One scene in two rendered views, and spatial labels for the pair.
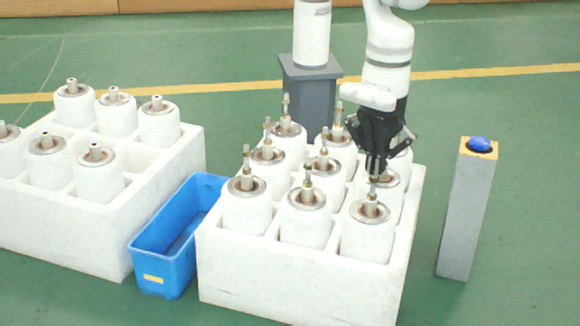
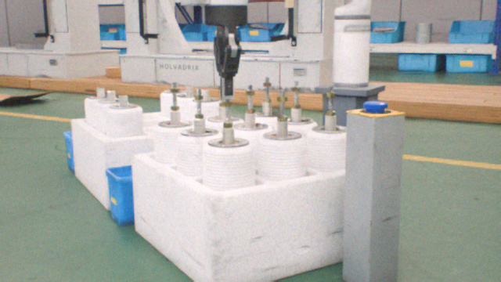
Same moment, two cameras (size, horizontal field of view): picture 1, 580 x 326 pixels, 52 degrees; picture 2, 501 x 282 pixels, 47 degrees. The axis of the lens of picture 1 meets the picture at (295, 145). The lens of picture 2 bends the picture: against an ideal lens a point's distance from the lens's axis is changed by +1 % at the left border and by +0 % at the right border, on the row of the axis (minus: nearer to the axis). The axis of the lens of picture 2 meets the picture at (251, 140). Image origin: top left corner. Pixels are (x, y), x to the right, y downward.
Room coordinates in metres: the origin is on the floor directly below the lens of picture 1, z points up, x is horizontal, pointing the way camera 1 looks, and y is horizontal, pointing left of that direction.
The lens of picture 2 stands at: (0.14, -0.85, 0.46)
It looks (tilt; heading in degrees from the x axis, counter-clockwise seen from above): 12 degrees down; 43
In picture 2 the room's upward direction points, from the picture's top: 1 degrees counter-clockwise
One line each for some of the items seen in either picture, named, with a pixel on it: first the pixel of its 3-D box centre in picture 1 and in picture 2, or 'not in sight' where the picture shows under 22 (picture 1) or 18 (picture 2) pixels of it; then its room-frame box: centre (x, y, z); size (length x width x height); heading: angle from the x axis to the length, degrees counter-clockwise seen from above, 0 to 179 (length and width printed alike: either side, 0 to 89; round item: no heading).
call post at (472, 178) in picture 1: (463, 212); (372, 200); (0.99, -0.36, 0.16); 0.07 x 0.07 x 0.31; 74
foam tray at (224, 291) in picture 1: (318, 229); (250, 200); (1.00, -0.06, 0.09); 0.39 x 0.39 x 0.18; 74
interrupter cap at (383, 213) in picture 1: (369, 211); (228, 142); (0.86, -0.14, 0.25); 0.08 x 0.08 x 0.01
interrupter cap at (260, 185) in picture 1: (247, 186); (175, 124); (0.92, 0.09, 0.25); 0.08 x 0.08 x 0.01
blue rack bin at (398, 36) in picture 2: not in sight; (381, 32); (5.36, 2.16, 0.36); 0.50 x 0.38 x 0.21; 14
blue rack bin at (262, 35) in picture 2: not in sight; (264, 32); (5.08, 3.50, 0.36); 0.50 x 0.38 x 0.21; 13
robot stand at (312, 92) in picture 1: (307, 114); (348, 141); (1.42, -0.03, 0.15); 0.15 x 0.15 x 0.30; 13
